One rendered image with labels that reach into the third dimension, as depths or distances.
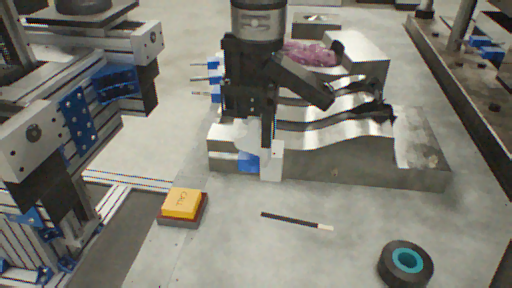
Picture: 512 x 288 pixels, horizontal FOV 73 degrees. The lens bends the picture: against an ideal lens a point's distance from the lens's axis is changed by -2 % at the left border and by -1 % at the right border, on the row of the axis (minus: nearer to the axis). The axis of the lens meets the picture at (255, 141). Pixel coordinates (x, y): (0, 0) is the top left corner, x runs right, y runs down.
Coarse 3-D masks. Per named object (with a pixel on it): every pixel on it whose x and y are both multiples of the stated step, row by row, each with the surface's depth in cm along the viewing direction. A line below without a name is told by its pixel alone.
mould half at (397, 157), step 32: (288, 96) 88; (352, 96) 79; (224, 128) 75; (352, 128) 69; (384, 128) 68; (416, 128) 81; (224, 160) 75; (288, 160) 73; (320, 160) 71; (352, 160) 70; (384, 160) 69; (416, 160) 71
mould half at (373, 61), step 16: (336, 32) 119; (352, 32) 119; (352, 48) 107; (368, 48) 107; (304, 64) 102; (352, 64) 100; (368, 64) 101; (384, 64) 102; (336, 80) 102; (384, 80) 105
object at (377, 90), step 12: (348, 84) 83; (360, 84) 82; (372, 84) 81; (336, 96) 83; (360, 108) 74; (372, 108) 74; (384, 108) 83; (276, 120) 79; (324, 120) 77; (336, 120) 75
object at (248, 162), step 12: (276, 144) 60; (216, 156) 61; (228, 156) 61; (240, 156) 59; (252, 156) 59; (276, 156) 57; (240, 168) 60; (252, 168) 59; (264, 168) 59; (276, 168) 58; (264, 180) 60; (276, 180) 60
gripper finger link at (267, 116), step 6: (270, 102) 50; (270, 108) 49; (264, 114) 50; (270, 114) 50; (264, 120) 50; (270, 120) 50; (264, 126) 50; (270, 126) 50; (264, 132) 51; (270, 132) 51; (264, 138) 52; (270, 138) 51; (264, 144) 53; (270, 144) 52
